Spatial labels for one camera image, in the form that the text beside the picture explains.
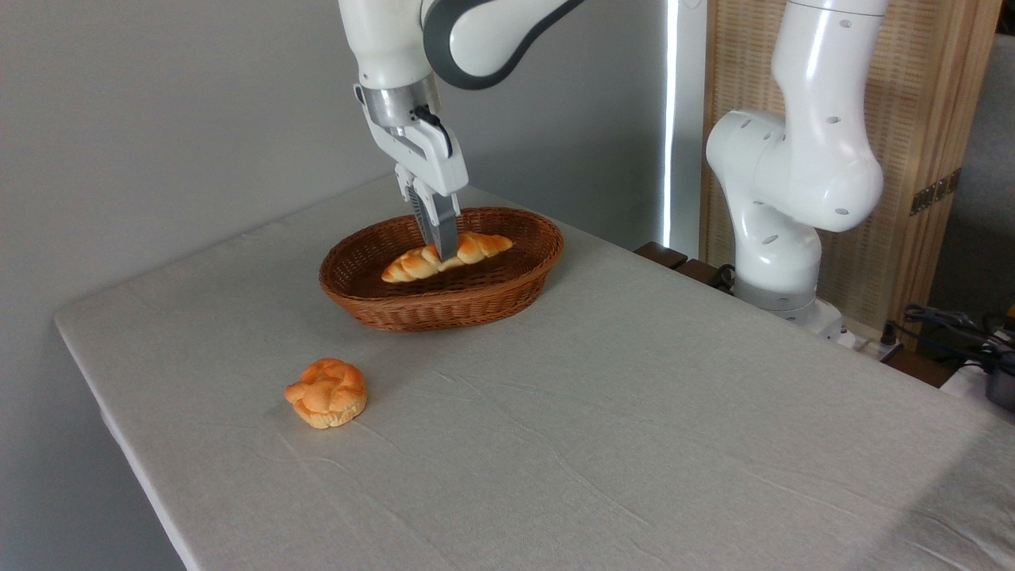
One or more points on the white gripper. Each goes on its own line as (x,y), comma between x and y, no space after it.
(432,162)

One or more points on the long braided bread loaf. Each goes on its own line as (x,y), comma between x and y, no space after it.
(408,266)

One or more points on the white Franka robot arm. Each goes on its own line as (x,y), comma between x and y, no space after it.
(801,159)

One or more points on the round knotted bread bun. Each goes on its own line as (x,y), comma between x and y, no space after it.
(327,393)

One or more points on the brown wicker oval basket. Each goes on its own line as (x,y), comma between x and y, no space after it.
(476,305)

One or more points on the light grey tablecloth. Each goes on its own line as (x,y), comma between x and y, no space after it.
(595,436)

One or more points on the white power strip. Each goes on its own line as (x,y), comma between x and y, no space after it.
(860,339)

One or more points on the metal screen hinge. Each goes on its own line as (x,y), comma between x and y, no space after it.
(936,192)

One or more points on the dark grey device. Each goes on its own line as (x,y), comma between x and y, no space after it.
(1003,387)

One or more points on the white window frame strip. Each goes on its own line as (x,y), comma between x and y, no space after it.
(682,119)

